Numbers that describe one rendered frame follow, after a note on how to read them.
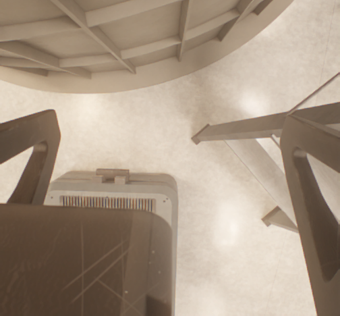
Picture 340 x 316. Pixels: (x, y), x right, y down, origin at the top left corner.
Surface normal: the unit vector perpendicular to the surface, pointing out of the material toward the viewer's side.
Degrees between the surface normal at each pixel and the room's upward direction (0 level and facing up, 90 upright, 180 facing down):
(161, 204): 0
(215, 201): 0
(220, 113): 0
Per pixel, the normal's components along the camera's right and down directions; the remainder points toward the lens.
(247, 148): 0.00, 0.13
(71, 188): 0.01, -0.61
